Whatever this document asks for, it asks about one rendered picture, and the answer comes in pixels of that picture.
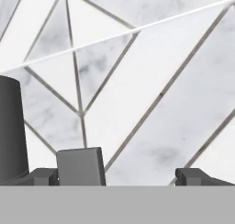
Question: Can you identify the dark grey cylinder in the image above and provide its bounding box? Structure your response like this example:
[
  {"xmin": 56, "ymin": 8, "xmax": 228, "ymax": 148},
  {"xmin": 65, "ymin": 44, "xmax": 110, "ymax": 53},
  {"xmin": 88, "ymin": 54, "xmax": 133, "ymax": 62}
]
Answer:
[{"xmin": 0, "ymin": 74, "xmax": 30, "ymax": 185}]

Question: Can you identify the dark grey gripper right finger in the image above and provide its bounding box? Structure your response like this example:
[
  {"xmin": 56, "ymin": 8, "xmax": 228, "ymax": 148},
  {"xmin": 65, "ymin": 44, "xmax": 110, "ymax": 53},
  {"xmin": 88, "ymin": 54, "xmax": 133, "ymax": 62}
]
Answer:
[{"xmin": 174, "ymin": 167, "xmax": 235, "ymax": 186}]

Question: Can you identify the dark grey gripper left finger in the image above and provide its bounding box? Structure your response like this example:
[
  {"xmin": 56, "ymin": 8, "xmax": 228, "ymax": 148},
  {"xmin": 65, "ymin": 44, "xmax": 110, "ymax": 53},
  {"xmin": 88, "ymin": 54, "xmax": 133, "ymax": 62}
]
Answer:
[{"xmin": 0, "ymin": 167, "xmax": 60, "ymax": 186}]

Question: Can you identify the grey rectangular block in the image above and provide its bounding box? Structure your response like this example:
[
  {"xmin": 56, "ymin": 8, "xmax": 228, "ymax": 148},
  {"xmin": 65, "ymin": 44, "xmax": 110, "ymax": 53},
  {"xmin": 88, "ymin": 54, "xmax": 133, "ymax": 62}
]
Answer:
[{"xmin": 55, "ymin": 146, "xmax": 107, "ymax": 186}]

